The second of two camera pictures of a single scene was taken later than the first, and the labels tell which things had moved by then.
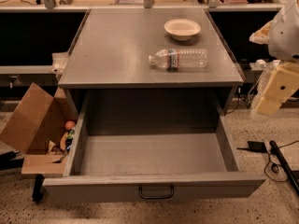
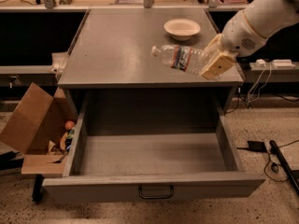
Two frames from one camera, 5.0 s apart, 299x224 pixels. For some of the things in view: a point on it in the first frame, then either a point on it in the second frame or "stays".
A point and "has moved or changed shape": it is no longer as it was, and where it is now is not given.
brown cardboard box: [42, 128] stays
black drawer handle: [156, 197] stays
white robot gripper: [285, 35] to [240, 35]
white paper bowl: [181, 29] stays
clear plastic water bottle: [173, 58] has moved or changed shape
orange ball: [69, 125] stays
